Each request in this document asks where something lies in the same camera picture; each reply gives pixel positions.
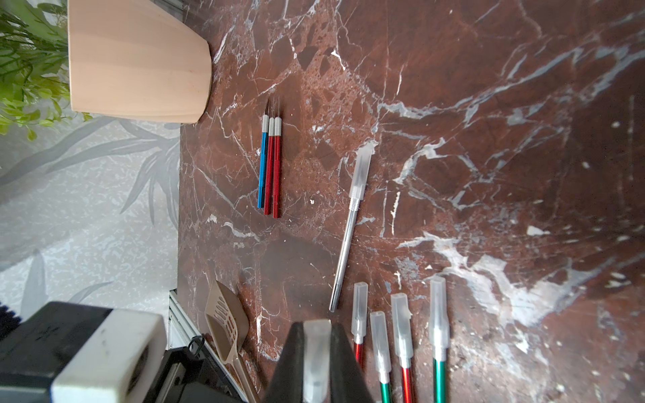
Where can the red carving knife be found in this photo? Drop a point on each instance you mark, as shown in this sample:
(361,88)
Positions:
(359,319)
(277,162)
(403,341)
(269,157)

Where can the artificial white flower plant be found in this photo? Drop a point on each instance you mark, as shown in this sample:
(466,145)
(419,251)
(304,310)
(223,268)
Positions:
(35,72)

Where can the green carving knife right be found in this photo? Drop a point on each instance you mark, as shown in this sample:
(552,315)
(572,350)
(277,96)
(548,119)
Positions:
(439,335)

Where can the green carving knife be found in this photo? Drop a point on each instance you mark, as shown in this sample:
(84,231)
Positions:
(439,335)
(381,350)

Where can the brown plastic scoop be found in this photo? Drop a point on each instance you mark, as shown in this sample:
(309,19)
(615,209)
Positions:
(229,326)

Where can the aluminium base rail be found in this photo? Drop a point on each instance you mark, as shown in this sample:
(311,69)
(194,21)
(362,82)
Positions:
(180,328)

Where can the silver carving knife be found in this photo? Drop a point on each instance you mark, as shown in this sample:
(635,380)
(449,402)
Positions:
(356,195)

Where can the terracotta flower pot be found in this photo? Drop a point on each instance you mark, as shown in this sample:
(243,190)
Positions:
(133,60)

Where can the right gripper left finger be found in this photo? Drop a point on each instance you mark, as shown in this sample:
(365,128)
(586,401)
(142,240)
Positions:
(286,385)

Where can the blue carving knife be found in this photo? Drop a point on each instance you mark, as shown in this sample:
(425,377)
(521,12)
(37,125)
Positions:
(263,155)

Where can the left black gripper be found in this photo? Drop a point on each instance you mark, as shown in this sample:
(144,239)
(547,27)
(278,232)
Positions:
(185,377)

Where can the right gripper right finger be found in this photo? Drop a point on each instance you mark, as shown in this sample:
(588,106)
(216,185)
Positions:
(347,383)

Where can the green carving knife left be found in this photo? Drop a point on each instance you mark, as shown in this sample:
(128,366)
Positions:
(381,350)

